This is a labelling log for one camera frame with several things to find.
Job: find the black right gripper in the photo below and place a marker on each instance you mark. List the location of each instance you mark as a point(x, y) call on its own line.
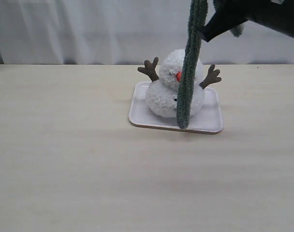
point(230, 15)

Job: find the green fuzzy scarf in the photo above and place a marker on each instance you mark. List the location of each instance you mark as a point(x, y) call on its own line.
point(197, 19)

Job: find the white plush snowman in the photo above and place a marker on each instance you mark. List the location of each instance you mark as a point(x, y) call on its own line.
point(162, 93)

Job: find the white plastic tray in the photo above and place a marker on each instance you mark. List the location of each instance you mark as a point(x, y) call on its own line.
point(208, 120)

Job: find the white backdrop curtain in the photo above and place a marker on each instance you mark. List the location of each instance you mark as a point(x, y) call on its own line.
point(115, 32)

